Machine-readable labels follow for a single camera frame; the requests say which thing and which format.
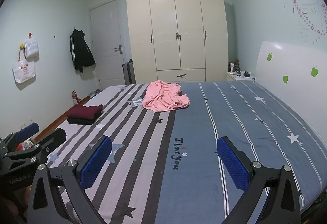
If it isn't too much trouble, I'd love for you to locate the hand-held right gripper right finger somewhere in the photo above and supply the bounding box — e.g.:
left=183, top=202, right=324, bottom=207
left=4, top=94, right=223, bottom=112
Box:
left=217, top=136, right=302, bottom=224

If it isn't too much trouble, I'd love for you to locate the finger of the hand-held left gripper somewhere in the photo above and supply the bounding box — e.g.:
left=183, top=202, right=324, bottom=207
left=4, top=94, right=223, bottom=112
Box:
left=0, top=128, right=67, bottom=171
left=0, top=123, right=40, bottom=154

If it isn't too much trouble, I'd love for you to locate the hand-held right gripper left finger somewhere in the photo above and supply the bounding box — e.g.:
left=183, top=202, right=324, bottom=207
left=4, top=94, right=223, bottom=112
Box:
left=26, top=135, right=113, bottom=224

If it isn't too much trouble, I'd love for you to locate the pink t-shirt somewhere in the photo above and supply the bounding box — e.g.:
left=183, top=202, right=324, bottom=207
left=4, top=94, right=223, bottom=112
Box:
left=142, top=80, right=191, bottom=113

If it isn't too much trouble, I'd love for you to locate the person's left forearm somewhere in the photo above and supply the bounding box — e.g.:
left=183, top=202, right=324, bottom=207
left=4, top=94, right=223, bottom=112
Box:
left=0, top=186, right=32, bottom=222

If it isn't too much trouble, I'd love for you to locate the folded black garment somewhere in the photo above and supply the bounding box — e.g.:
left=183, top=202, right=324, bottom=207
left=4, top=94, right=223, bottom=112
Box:
left=67, top=112, right=103, bottom=126

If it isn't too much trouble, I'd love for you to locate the folded maroon garment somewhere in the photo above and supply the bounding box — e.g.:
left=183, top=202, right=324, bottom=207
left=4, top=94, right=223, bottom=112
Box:
left=67, top=104, right=104, bottom=120

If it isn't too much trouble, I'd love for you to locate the bed with striped star sheet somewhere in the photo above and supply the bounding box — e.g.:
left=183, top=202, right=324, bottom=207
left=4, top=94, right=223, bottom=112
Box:
left=32, top=80, right=326, bottom=224

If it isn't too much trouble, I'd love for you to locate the white tote bag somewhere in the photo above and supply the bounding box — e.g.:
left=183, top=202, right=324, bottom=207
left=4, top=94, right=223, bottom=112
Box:
left=13, top=47, right=36, bottom=84

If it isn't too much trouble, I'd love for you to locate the clear plastic bag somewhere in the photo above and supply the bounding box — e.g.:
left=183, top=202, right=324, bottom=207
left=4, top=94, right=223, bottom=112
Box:
left=24, top=35, right=40, bottom=59

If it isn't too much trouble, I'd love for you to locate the white nightstand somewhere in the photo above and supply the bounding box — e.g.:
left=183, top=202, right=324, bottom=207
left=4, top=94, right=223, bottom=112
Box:
left=226, top=71, right=256, bottom=82

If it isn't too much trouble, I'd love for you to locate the black jacket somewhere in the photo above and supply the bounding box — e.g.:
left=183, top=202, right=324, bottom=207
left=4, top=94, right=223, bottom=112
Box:
left=69, top=28, right=96, bottom=73

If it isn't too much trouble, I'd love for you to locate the upright grey suitcase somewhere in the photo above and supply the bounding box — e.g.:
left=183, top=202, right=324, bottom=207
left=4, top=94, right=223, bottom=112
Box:
left=122, top=60, right=136, bottom=85

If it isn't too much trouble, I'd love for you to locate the white door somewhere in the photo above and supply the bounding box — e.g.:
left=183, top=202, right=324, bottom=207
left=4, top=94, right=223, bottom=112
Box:
left=90, top=0, right=125, bottom=90

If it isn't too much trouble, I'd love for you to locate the white headboard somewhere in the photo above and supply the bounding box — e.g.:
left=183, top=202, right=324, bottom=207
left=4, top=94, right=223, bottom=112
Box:
left=255, top=41, right=327, bottom=143

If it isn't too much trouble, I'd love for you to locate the cream wardrobe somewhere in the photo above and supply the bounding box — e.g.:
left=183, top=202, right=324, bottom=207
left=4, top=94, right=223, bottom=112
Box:
left=126, top=0, right=229, bottom=85

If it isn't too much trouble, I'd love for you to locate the pink flower wall decal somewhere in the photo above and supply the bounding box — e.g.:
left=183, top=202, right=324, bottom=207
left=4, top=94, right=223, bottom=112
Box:
left=292, top=0, right=327, bottom=44

